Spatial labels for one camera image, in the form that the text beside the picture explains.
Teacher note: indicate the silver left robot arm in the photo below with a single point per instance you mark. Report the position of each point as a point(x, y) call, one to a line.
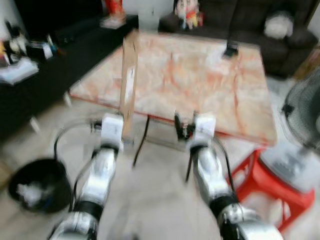
point(98, 172)

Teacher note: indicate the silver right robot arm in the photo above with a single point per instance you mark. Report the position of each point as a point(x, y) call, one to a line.
point(210, 172)

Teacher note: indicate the black rubbish bin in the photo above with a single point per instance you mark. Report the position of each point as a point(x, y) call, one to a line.
point(50, 177)

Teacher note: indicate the crumpled white paper trash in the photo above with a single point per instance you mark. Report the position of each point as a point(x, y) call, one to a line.
point(31, 195)

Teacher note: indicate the orange marble coffee table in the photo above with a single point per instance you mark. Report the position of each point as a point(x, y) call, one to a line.
point(200, 85)

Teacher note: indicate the red plastic stool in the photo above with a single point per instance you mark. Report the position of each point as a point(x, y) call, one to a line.
point(260, 182)

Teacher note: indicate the white box with label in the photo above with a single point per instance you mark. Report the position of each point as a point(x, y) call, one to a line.
point(287, 162)

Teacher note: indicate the cartoon doll figure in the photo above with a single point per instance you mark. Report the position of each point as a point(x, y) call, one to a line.
point(187, 12)

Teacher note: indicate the grey electric fan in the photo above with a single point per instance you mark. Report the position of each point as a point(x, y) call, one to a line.
point(302, 112)

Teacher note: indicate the dark brown sofa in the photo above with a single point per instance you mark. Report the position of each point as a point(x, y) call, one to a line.
point(250, 20)

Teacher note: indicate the black low cabinet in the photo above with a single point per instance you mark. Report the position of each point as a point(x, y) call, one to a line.
point(55, 95)

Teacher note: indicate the red toy figure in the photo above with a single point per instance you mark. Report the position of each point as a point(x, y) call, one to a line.
point(113, 12)

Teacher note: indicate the white round cushion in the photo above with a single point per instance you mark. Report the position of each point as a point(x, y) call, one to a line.
point(278, 26)

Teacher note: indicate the white papers stack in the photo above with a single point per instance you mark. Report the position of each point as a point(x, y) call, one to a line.
point(17, 70)

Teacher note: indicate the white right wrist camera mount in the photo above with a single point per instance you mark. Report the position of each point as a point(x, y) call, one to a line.
point(204, 127)

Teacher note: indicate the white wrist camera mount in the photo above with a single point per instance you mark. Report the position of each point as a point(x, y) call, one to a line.
point(112, 129)
point(204, 127)

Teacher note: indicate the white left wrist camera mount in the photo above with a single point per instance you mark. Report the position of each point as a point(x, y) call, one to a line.
point(112, 129)

